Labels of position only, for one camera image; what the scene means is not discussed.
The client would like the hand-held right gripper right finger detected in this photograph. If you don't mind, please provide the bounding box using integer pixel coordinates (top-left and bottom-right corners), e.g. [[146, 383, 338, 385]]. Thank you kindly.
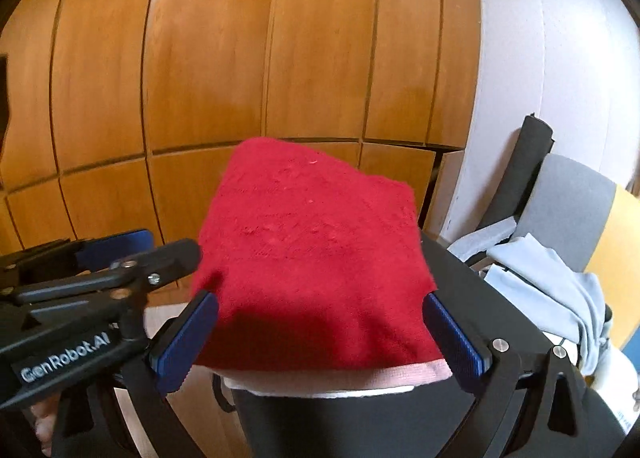
[[422, 289, 591, 458]]

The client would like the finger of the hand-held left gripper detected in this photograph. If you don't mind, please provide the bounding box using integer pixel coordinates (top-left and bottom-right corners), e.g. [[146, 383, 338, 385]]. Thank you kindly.
[[0, 229, 155, 284], [7, 238, 203, 306]]

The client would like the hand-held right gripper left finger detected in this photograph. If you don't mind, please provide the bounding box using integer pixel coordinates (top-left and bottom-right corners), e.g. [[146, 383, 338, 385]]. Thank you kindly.
[[50, 289, 219, 458]]

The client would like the red knit sweater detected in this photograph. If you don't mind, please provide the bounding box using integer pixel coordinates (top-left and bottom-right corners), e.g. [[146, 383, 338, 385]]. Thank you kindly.
[[191, 137, 448, 370]]

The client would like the person's left hand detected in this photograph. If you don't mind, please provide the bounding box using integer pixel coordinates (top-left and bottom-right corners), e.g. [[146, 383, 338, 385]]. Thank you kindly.
[[30, 385, 66, 458]]

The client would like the pink knit garment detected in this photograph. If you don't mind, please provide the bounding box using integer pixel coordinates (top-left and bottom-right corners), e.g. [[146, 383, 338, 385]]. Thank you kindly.
[[200, 360, 448, 385]]

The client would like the white knit garment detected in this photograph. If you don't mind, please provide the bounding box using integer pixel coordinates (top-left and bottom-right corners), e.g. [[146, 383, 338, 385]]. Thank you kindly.
[[222, 377, 416, 396]]

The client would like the light blue garment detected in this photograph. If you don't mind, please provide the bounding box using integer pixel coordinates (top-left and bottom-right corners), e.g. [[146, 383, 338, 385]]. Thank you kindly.
[[485, 233, 613, 369]]

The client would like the grey yellow blue armchair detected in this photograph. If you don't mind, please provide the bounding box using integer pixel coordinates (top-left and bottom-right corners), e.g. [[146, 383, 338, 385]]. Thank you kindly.
[[472, 114, 640, 389]]

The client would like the wooden wardrobe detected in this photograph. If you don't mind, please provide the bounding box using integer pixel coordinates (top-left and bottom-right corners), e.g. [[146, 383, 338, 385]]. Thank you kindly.
[[0, 0, 481, 264]]

